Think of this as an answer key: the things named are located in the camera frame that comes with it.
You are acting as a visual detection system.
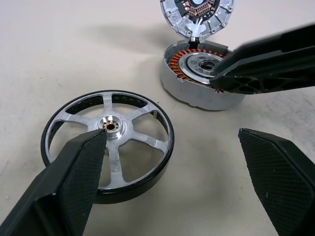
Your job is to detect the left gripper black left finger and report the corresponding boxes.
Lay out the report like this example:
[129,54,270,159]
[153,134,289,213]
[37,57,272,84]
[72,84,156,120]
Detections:
[0,128,106,236]

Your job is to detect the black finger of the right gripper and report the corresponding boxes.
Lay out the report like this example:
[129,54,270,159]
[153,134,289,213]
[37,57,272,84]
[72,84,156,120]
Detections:
[215,23,315,77]
[209,59,315,94]

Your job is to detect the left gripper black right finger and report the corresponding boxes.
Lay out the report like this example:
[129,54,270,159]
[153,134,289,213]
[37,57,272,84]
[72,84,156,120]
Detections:
[238,127,315,236]

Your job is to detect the spoked rotor with black rim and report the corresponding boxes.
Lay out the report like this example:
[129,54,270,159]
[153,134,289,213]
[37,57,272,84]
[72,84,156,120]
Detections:
[40,89,175,205]

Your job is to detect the grey motor housing copper windings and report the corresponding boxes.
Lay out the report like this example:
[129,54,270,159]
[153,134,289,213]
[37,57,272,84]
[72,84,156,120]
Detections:
[159,40,247,112]

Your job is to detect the silver hinged motor lid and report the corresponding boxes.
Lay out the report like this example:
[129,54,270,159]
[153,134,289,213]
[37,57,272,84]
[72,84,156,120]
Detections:
[159,0,233,42]

